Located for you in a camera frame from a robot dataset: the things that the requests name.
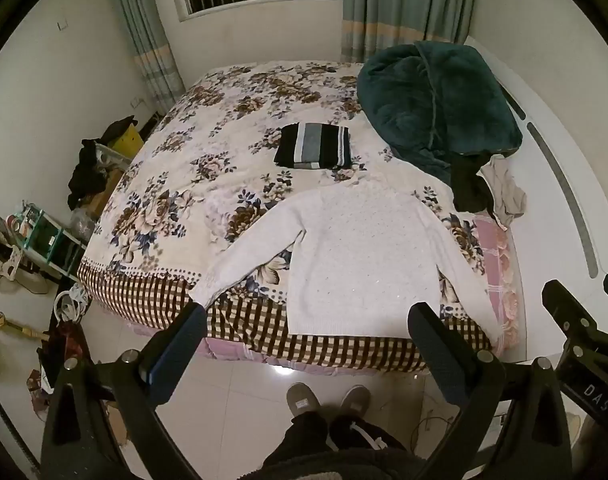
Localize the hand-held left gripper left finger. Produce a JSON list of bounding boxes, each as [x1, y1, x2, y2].
[[40, 302, 208, 480]]

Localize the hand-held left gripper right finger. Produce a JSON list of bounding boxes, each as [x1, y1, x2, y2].
[[408, 302, 573, 480]]

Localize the white knit sweater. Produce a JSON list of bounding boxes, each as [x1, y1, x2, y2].
[[188, 176, 503, 344]]

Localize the black clothes pile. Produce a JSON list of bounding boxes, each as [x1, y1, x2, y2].
[[66, 116, 140, 211]]

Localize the pink floral bed sheet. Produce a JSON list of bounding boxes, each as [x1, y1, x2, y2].
[[471, 212, 523, 352]]

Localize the person's right grey shoe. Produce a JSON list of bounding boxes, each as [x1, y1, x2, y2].
[[341, 385, 371, 417]]

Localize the person's grey shoe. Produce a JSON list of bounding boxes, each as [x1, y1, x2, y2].
[[341, 385, 371, 417], [286, 382, 323, 419]]

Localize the dark red bag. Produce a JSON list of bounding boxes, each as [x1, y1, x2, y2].
[[38, 319, 93, 392]]

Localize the beige cloth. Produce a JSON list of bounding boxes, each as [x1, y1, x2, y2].
[[476, 154, 529, 232]]

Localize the person's black pants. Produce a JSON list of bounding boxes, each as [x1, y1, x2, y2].
[[261, 410, 411, 467]]

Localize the person's left grey shoe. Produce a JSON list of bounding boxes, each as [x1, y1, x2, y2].
[[286, 382, 323, 419]]

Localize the black cloth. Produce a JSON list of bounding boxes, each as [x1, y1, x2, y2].
[[450, 155, 496, 214]]

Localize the green shelf rack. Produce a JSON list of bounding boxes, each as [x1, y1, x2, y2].
[[6, 201, 91, 282]]

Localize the brown cardboard box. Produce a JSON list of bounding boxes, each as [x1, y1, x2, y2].
[[83, 164, 122, 222]]

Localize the white bed headboard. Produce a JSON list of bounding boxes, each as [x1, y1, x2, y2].
[[464, 35, 608, 363]]

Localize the yellow box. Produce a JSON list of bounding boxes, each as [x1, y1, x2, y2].
[[110, 122, 145, 164]]

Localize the floral bed cover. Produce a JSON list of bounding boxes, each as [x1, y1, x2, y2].
[[76, 60, 522, 374]]

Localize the striped folded sweater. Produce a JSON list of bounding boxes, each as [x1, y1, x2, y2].
[[274, 122, 353, 171]]

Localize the dark green fleece blanket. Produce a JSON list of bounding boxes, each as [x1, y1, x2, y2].
[[356, 41, 524, 184]]

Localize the grey-green curtain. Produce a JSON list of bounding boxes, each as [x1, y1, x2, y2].
[[341, 0, 479, 64], [106, 0, 188, 117]]

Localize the wooden handled broom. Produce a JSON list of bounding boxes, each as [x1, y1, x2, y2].
[[0, 306, 50, 344]]

